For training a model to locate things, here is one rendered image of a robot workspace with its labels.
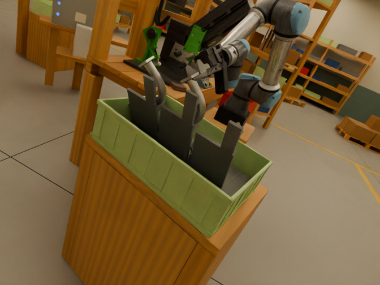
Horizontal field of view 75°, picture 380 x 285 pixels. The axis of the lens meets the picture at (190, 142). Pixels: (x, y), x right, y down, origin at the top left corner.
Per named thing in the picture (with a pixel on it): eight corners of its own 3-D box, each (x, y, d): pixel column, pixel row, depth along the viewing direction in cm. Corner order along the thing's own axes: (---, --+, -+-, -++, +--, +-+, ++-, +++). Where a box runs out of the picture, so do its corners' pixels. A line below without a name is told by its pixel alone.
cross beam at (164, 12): (190, 28, 271) (193, 20, 267) (107, 7, 158) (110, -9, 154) (186, 26, 272) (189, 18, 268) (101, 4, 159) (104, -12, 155)
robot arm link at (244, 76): (239, 90, 159) (249, 70, 153) (256, 100, 152) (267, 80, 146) (229, 90, 150) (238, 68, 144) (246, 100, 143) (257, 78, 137)
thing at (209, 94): (232, 92, 282) (238, 80, 276) (168, 121, 152) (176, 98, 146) (221, 87, 286) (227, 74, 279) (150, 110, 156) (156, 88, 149)
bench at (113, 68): (206, 146, 315) (237, 81, 276) (136, 207, 186) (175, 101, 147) (162, 120, 331) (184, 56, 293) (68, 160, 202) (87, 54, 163)
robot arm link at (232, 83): (222, 76, 116) (227, 53, 108) (240, 86, 110) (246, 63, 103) (210, 80, 112) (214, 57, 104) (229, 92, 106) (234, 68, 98)
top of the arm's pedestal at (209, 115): (252, 132, 173) (255, 127, 171) (243, 147, 145) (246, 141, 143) (212, 111, 179) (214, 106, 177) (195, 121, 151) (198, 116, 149)
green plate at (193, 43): (197, 58, 205) (209, 33, 200) (194, 55, 197) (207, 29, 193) (186, 52, 207) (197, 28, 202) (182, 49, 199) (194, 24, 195)
